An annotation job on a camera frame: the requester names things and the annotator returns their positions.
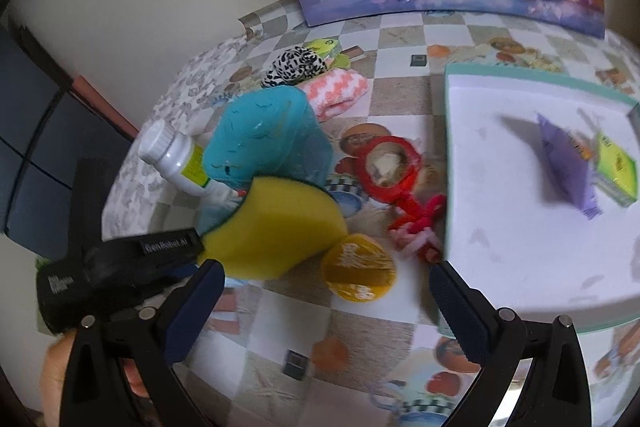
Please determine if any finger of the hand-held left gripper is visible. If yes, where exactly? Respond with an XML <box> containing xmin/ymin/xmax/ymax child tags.
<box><xmin>177</xmin><ymin>228</ymin><xmax>206</xmax><ymax>269</ymax></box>

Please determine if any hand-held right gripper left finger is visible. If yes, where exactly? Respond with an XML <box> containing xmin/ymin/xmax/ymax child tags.
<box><xmin>62</xmin><ymin>258</ymin><xmax>226</xmax><ymax>427</ymax></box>

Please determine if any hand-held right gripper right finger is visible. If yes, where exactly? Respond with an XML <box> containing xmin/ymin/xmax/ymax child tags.
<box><xmin>429</xmin><ymin>259</ymin><xmax>601</xmax><ymax>427</ymax></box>

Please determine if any red and pink rope toy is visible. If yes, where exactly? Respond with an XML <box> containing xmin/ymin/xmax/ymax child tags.
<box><xmin>389</xmin><ymin>193</ymin><xmax>448</xmax><ymax>264</ymax></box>

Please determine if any yellow sponge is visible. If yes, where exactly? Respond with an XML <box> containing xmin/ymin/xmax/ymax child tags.
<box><xmin>200</xmin><ymin>176</ymin><xmax>348</xmax><ymax>280</ymax></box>

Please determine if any white box with teal rim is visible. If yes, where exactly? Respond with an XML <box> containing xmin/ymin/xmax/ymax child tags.
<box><xmin>437</xmin><ymin>63</ymin><xmax>640</xmax><ymax>338</ymax></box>

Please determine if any red tape roll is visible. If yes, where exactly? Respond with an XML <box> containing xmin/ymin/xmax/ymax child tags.
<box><xmin>356</xmin><ymin>136</ymin><xmax>423</xmax><ymax>202</ymax></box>

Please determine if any black and white spotted scrunchie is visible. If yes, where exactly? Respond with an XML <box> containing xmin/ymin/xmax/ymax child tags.
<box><xmin>260</xmin><ymin>47</ymin><xmax>328</xmax><ymax>88</ymax></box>

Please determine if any person's left hand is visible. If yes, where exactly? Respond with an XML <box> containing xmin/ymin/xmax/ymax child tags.
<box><xmin>42</xmin><ymin>332</ymin><xmax>77</xmax><ymax>409</ymax></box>

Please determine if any white pill bottle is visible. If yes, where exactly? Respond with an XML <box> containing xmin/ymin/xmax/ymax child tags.
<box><xmin>137</xmin><ymin>119</ymin><xmax>241</xmax><ymax>212</ymax></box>

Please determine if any teal plastic container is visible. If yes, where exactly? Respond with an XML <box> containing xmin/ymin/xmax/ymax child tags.
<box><xmin>201</xmin><ymin>86</ymin><xmax>333</xmax><ymax>194</ymax></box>

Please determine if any dark cabinet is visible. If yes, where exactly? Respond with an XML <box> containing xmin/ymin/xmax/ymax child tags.
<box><xmin>0</xmin><ymin>24</ymin><xmax>141</xmax><ymax>253</ymax></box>

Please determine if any purple packet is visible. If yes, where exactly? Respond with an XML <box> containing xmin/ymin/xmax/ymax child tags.
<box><xmin>536</xmin><ymin>113</ymin><xmax>601</xmax><ymax>220</ymax></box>

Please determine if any green and yellow small box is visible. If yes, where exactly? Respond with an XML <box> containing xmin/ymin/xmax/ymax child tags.
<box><xmin>592</xmin><ymin>132</ymin><xmax>640</xmax><ymax>208</ymax></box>

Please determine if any pink and white zigzag cloth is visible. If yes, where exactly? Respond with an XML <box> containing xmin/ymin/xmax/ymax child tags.
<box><xmin>302</xmin><ymin>68</ymin><xmax>370</xmax><ymax>120</ymax></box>

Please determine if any green tissue packet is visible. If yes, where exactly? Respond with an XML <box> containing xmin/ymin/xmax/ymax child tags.
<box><xmin>305</xmin><ymin>38</ymin><xmax>351</xmax><ymax>68</ymax></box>

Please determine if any checkered printed tablecloth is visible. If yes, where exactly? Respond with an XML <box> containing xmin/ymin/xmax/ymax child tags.
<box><xmin>100</xmin><ymin>0</ymin><xmax>640</xmax><ymax>427</ymax></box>

